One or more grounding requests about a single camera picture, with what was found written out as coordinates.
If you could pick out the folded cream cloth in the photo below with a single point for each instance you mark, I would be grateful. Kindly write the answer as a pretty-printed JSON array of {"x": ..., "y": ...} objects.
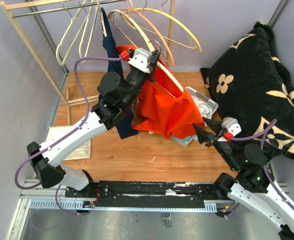
[{"x": 82, "y": 152}]

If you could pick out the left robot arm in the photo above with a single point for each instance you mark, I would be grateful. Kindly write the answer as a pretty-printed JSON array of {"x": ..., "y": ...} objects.
[{"x": 117, "y": 94}]

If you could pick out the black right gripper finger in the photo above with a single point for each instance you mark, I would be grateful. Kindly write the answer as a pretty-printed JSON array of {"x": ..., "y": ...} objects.
[
  {"x": 214, "y": 125},
  {"x": 202, "y": 135}
]

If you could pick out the orange hanger with metal hook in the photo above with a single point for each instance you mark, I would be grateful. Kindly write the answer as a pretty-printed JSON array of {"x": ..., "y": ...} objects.
[{"x": 156, "y": 32}]

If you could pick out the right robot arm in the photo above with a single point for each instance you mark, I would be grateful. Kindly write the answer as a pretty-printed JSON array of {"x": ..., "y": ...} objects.
[{"x": 253, "y": 187}]

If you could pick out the wooden clothes rack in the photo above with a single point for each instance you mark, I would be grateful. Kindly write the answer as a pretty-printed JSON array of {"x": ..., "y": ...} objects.
[{"x": 7, "y": 10}]

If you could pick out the teal t shirt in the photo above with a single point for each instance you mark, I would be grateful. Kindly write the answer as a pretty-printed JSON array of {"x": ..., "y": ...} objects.
[{"x": 185, "y": 140}]

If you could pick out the white pink t shirt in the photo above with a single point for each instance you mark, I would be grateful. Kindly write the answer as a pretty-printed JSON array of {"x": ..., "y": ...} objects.
[{"x": 174, "y": 117}]

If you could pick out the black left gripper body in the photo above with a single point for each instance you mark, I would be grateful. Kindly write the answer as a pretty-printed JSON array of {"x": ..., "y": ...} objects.
[{"x": 152, "y": 71}]

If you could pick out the white plastic basket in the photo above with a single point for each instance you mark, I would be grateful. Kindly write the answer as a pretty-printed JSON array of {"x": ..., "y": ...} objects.
[{"x": 202, "y": 97}]

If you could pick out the black floral blanket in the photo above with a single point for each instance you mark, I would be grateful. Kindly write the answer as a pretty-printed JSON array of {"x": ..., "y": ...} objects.
[{"x": 249, "y": 83}]

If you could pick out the yellow hanger with metal hook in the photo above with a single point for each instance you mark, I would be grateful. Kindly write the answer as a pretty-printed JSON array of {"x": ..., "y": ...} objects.
[{"x": 194, "y": 42}]

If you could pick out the orange t shirt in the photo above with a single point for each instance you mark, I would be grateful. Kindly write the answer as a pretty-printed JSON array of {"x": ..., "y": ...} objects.
[{"x": 162, "y": 86}]

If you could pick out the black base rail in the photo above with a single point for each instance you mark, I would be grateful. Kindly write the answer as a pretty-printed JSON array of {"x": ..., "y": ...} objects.
[{"x": 150, "y": 194}]

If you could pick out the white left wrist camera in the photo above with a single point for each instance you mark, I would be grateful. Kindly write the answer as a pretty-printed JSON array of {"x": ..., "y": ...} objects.
[{"x": 138, "y": 58}]

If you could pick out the metal corner post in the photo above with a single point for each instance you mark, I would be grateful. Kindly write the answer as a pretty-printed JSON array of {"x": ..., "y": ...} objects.
[{"x": 46, "y": 35}]

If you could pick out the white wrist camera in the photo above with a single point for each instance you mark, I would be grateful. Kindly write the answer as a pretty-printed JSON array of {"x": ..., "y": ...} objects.
[
  {"x": 230, "y": 128},
  {"x": 138, "y": 58}
]

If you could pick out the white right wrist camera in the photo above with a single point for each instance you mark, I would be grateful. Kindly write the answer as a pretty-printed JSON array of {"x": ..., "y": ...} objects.
[{"x": 230, "y": 128}]

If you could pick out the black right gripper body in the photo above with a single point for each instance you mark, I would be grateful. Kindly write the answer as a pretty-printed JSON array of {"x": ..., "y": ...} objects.
[{"x": 224, "y": 148}]

